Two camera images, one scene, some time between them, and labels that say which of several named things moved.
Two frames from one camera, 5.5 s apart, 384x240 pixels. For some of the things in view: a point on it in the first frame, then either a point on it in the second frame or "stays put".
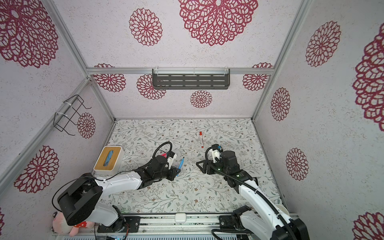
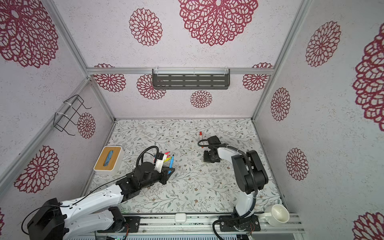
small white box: (180, 217) stays put
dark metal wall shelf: (191, 78) stays put
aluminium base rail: (172, 225) stays put
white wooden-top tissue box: (109, 161) stays put
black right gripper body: (219, 170) -> (208, 156)
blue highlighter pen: (181, 163) -> (171, 163)
